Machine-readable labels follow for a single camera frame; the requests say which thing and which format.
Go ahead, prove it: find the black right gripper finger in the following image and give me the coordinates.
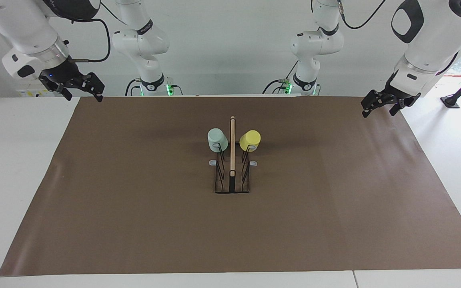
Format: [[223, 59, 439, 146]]
[[49, 82, 74, 101], [81, 72, 106, 103]]

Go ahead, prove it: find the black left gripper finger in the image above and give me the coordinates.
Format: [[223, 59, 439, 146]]
[[361, 90, 389, 118], [389, 98, 412, 117]]

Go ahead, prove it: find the yellow plastic cup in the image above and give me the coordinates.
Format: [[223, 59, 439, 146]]
[[239, 130, 262, 152]]

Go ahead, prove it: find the pale green plastic cup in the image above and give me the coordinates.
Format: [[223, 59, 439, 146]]
[[207, 128, 228, 153]]

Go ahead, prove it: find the brown paper table mat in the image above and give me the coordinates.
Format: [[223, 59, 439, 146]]
[[0, 95, 461, 276]]

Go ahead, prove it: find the black right base cable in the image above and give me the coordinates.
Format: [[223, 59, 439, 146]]
[[125, 78, 183, 97]]

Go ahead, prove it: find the black base cable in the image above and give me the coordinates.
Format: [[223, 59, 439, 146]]
[[263, 60, 300, 95], [125, 78, 183, 97]]

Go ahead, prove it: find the white wall socket box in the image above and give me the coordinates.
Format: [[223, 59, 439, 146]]
[[16, 87, 53, 98]]

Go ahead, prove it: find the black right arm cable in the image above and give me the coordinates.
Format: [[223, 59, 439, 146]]
[[70, 0, 132, 64]]

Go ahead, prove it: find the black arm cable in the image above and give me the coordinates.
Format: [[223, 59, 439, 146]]
[[70, 0, 132, 64], [311, 0, 388, 32]]

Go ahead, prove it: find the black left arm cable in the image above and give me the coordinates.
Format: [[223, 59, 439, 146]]
[[311, 0, 388, 32]]

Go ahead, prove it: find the black left base cable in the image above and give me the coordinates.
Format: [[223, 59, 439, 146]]
[[263, 60, 300, 95]]

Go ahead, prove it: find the black wire cup rack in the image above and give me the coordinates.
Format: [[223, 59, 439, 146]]
[[208, 116, 258, 194]]

